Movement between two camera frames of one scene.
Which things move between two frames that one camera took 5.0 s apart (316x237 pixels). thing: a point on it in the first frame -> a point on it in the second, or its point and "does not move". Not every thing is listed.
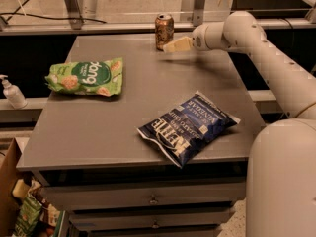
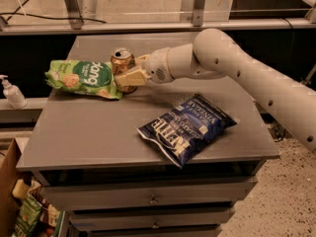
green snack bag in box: x=28 y=214 does not move
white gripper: x=199 y=39 -> x=157 y=65
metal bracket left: x=72 y=6 does not move
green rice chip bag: x=98 y=77 does not move
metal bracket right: x=198 y=4 does not move
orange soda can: x=164 y=30 -> x=122 y=60
